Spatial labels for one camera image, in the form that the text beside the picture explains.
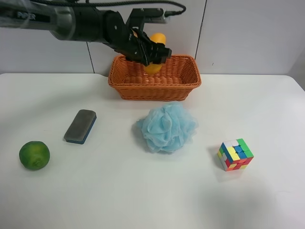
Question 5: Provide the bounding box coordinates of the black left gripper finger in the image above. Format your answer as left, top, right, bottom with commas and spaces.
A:
142, 55, 167, 66

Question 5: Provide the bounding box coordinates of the orange woven basket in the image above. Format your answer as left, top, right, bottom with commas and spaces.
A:
108, 55, 202, 101

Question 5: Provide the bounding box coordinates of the yellow mango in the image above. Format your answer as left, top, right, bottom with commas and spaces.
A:
144, 33, 166, 75

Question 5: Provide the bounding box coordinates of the blue mesh bath sponge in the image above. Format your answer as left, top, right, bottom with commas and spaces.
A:
136, 102, 198, 154

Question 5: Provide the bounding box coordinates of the colourful puzzle cube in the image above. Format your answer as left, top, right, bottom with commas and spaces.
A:
217, 138, 254, 171

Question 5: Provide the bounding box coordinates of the green lemon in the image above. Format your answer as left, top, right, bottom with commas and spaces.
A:
19, 141, 51, 170

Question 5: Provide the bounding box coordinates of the grey blue board eraser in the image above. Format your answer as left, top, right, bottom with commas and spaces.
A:
63, 109, 97, 145

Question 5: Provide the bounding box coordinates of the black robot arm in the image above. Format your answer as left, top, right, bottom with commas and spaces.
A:
0, 0, 172, 66

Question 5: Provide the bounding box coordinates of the black cable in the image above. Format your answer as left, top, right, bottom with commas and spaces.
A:
30, 0, 187, 16

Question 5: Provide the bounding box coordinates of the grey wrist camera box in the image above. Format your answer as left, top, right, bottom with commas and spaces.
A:
126, 8, 168, 31

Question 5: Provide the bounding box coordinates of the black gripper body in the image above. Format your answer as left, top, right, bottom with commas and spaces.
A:
104, 10, 149, 62

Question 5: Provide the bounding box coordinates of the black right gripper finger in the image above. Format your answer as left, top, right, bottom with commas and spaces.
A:
147, 41, 172, 57

